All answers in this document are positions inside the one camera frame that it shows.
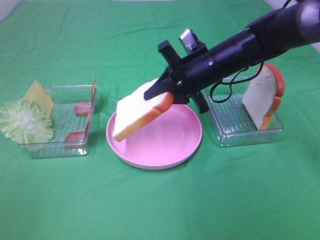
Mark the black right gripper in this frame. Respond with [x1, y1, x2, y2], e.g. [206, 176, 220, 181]
[143, 40, 209, 113]

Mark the toast bread slice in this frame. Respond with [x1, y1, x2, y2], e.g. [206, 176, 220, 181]
[112, 87, 174, 142]
[242, 63, 285, 130]

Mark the bacon strip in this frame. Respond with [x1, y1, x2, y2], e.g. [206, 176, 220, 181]
[65, 111, 92, 148]
[74, 76, 97, 116]

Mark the bacon strip front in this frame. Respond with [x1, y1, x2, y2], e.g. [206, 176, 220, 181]
[65, 111, 92, 148]

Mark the yellow cheese slice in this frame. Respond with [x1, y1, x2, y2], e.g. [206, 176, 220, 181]
[23, 80, 55, 116]

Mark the green lettuce leaf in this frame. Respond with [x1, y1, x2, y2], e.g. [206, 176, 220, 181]
[0, 99, 54, 145]

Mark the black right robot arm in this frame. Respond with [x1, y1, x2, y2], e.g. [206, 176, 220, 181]
[144, 0, 320, 113]

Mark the pink round plate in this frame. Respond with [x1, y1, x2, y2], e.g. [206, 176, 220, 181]
[106, 80, 203, 171]

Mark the clear right plastic container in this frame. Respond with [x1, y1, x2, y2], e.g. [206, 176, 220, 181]
[201, 87, 284, 147]

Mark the clear plastic container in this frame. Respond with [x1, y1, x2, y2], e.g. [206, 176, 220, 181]
[18, 85, 98, 159]
[201, 87, 284, 147]

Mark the clear left plastic container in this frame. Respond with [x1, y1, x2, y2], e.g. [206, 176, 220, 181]
[18, 85, 98, 159]

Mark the green tablecloth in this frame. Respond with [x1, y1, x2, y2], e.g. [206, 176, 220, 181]
[0, 0, 320, 240]

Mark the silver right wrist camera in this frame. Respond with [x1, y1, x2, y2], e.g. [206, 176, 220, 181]
[178, 28, 207, 55]

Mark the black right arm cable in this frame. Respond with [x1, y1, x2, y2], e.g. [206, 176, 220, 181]
[209, 59, 265, 103]

